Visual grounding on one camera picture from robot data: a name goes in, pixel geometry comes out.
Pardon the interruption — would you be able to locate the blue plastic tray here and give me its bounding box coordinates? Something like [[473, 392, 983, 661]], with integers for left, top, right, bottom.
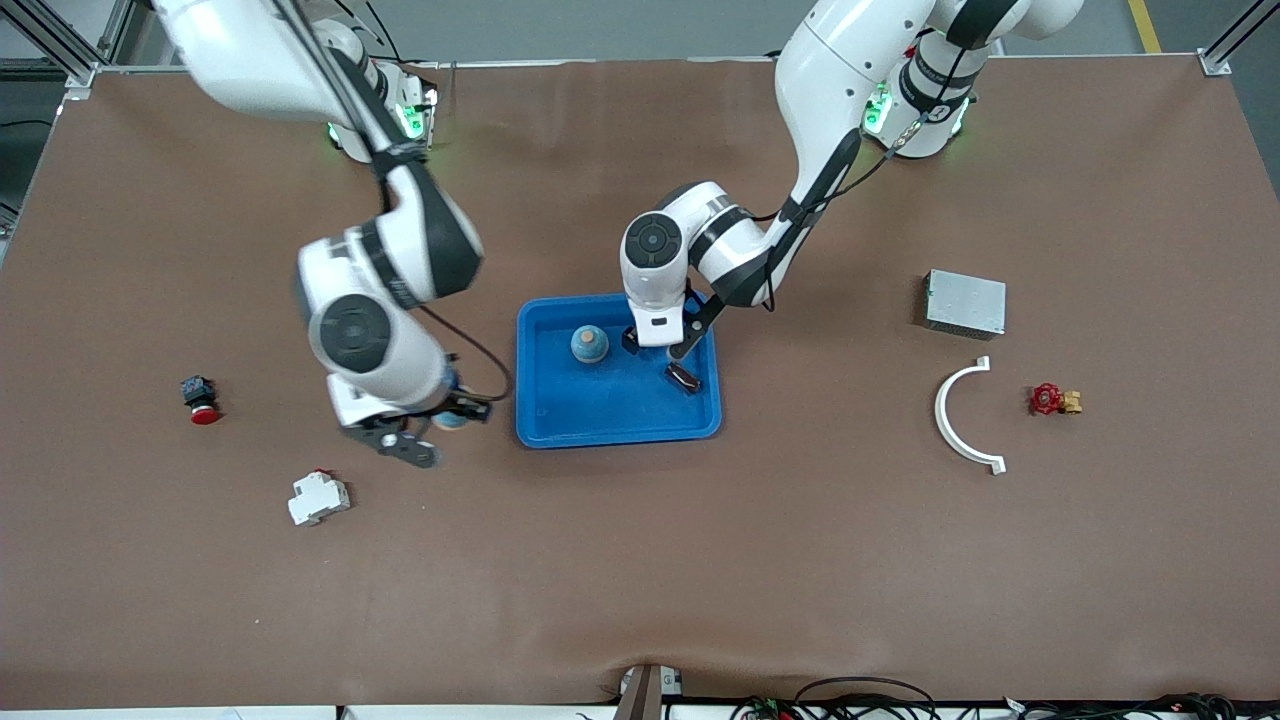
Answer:
[[515, 293, 723, 449]]

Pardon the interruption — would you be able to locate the white circuit breaker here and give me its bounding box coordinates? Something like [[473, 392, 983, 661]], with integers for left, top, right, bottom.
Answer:
[[288, 468, 351, 528]]

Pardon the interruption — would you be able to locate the brown table cover mat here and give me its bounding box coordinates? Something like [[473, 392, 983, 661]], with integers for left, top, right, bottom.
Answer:
[[0, 55, 1280, 711]]

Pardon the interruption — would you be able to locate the red button dark body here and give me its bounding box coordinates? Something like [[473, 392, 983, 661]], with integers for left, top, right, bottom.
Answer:
[[180, 375, 221, 426]]

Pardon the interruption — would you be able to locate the grey metal box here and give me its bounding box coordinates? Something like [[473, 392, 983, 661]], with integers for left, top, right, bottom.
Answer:
[[923, 269, 1007, 340]]

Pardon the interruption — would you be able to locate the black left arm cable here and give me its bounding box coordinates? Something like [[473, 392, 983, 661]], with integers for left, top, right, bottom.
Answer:
[[750, 40, 969, 313]]

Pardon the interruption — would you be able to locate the white curved plastic bracket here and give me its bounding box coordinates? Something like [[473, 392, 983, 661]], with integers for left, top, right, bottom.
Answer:
[[934, 356, 1007, 476]]

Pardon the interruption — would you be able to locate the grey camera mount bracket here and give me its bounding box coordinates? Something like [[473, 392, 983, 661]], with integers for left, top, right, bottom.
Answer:
[[615, 663, 686, 720]]

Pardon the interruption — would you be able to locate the black looped cable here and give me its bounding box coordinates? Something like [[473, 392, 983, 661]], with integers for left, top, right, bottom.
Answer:
[[795, 677, 941, 720]]

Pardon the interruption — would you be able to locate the red handle brass valve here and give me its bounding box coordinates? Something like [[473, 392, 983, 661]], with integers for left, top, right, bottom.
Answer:
[[1029, 382, 1084, 417]]

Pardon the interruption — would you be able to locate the aluminium frame profile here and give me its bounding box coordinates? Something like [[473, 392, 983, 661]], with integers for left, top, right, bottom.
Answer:
[[0, 0, 141, 101], [1198, 0, 1280, 77]]

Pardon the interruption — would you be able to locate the black cable bundle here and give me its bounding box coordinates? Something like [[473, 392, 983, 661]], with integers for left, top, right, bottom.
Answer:
[[1000, 692, 1246, 720]]

